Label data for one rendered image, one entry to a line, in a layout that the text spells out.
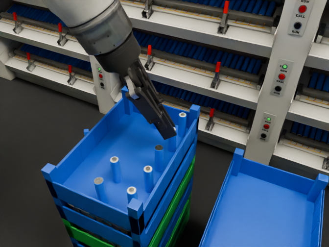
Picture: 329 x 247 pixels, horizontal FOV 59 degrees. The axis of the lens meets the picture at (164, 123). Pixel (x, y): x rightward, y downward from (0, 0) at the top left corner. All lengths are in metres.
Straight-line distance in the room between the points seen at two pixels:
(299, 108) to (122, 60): 0.69
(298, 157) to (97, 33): 0.88
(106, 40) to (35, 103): 1.16
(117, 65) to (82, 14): 0.10
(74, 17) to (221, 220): 0.48
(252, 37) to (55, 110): 0.99
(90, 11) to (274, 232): 0.54
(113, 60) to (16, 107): 1.17
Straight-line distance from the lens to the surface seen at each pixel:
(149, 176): 0.56
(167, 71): 1.12
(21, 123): 1.50
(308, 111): 1.03
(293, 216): 0.72
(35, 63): 1.68
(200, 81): 1.07
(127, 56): 0.49
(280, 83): 0.97
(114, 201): 0.60
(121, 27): 0.47
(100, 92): 1.36
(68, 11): 0.45
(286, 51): 0.92
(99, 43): 0.47
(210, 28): 0.97
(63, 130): 1.39
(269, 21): 0.96
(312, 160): 1.17
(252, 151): 1.16
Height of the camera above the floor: 0.89
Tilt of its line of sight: 41 degrees down
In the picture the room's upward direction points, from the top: straight up
